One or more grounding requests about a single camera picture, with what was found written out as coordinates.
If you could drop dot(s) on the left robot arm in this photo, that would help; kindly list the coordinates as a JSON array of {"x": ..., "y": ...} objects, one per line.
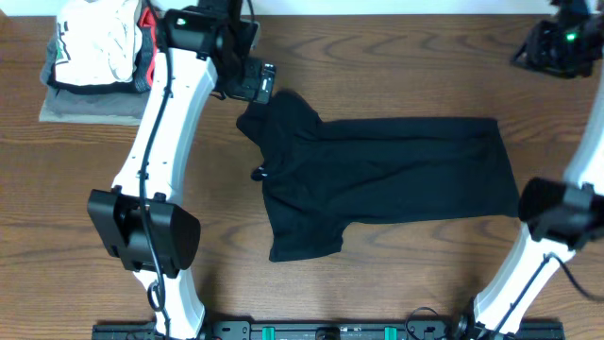
[{"x": 204, "y": 51}]

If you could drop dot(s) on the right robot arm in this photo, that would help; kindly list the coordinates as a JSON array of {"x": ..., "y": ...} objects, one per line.
[{"x": 558, "y": 218}]

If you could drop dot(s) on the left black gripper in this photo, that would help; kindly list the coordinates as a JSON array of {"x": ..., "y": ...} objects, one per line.
[{"x": 246, "y": 88}]

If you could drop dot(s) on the black t-shirt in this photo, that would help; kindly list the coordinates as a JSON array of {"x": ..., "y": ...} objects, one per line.
[{"x": 318, "y": 177}]

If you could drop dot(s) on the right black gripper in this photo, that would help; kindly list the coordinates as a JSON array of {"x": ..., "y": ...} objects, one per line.
[{"x": 546, "y": 57}]

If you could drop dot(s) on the grey folded garment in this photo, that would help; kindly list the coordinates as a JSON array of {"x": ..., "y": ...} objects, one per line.
[{"x": 119, "y": 97}]

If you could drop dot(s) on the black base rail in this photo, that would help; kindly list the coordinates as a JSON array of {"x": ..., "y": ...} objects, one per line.
[{"x": 243, "y": 330}]

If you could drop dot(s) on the red and black folded garment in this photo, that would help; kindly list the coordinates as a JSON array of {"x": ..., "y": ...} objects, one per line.
[{"x": 103, "y": 47}]

